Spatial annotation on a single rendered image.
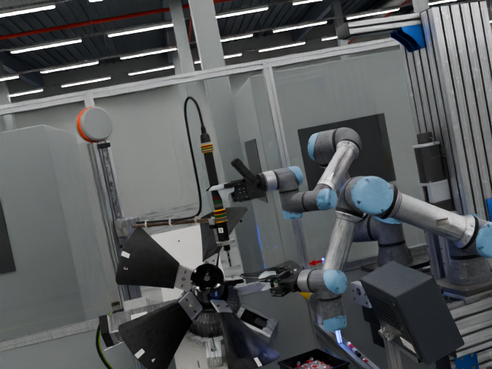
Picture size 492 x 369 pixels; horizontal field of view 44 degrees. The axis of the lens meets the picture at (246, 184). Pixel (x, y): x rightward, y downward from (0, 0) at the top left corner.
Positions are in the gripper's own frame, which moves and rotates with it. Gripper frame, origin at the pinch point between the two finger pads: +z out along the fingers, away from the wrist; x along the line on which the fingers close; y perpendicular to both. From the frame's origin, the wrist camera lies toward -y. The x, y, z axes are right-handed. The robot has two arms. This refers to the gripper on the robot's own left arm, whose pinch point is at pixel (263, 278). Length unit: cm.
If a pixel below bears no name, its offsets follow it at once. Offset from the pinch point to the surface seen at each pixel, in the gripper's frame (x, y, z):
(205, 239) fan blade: -14.8, -3.1, 28.5
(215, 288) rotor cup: -2.5, 14.8, 9.2
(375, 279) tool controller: -7, 17, -59
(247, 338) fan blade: 15.7, 15.1, -0.1
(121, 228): -24, 3, 73
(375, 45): -72, -126, 8
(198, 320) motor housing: 10.0, 15.4, 22.9
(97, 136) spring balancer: -65, -4, 80
